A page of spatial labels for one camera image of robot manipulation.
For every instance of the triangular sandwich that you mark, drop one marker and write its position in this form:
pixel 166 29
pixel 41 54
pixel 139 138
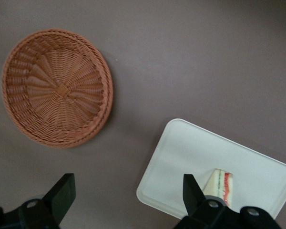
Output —
pixel 219 186

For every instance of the brown round wicker basket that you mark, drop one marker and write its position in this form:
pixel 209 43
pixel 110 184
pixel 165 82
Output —
pixel 59 90

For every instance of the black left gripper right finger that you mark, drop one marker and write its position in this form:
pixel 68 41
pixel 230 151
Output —
pixel 205 214

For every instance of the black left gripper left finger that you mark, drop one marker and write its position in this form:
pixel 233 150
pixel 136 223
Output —
pixel 52 205

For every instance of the cream plastic tray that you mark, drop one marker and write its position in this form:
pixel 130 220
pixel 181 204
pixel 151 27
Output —
pixel 181 155

